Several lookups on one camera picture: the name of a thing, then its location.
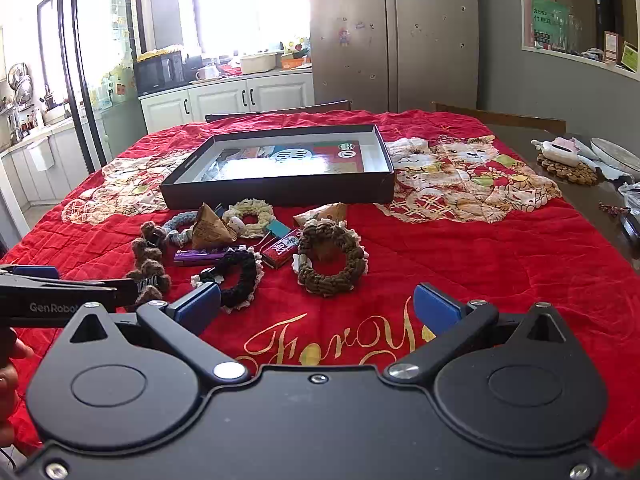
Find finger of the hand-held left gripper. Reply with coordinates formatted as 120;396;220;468
0;277;139;311
0;264;61;282

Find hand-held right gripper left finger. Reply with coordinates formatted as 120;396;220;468
65;282;251;385

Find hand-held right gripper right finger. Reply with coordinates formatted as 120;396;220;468
385;282;576;384

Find black scrunchie with white lace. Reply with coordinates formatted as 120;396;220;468
191;249;264;311

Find purple snack bar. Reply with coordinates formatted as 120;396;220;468
173;245;247;267

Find brown crochet hair clip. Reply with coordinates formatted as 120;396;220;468
124;220;168;307

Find brown pyramid snack packet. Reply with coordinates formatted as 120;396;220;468
191;203;240;251
292;203;349;231

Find blue crochet scrunchie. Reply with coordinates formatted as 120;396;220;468
162;210;201;247

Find red snack bar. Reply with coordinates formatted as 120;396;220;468
261;229;302;269

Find cream crochet scrunchie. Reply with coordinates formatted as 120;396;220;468
222;199;275;239

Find brown crochet scrunchie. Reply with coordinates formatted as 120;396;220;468
295;220;370;297

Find black cardboard box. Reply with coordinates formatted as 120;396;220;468
159;123;397;210

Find person's left hand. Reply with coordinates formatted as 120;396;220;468
0;337;35;448

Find red printed blanket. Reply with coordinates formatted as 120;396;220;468
0;109;640;471

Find white hanging bin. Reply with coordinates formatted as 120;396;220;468
27;137;56;172

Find steel pot lids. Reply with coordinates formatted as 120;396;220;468
7;62;35;107

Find white and pink pouch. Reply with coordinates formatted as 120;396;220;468
531;137;582;166

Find dark wooden chair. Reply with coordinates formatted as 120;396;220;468
432;102;567;134

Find white kitchen cabinet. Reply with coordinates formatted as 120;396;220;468
139;71;315;134

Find black microwave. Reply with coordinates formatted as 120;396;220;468
133;51;187;96

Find grey plate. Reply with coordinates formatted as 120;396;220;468
590;137;640;174

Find white plastic container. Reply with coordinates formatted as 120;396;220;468
239;51;279;75

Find silver refrigerator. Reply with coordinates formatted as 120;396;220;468
307;0;482;114

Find clear drinking glass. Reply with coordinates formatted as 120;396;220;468
552;9;584;54

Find black sliding door frame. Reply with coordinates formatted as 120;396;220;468
56;0;148;175

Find green wall poster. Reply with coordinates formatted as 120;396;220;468
530;0;569;51

